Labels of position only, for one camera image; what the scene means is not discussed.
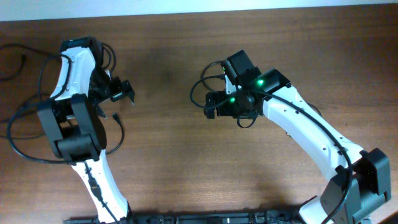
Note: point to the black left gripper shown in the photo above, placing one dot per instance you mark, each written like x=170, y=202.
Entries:
x=119, y=91

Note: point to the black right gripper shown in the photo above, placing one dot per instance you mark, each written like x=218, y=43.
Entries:
x=221, y=109

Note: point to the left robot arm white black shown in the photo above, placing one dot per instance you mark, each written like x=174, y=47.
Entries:
x=71, y=121

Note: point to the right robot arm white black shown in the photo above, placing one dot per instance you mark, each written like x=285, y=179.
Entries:
x=359, y=181

